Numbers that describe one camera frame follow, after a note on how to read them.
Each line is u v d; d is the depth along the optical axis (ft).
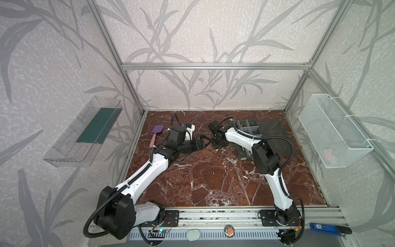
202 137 2.32
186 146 2.22
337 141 2.04
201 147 2.27
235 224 2.37
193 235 2.22
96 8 2.36
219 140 2.46
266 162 1.86
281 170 1.92
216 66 3.10
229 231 2.31
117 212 1.29
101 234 1.37
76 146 2.08
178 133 1.99
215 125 2.68
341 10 2.34
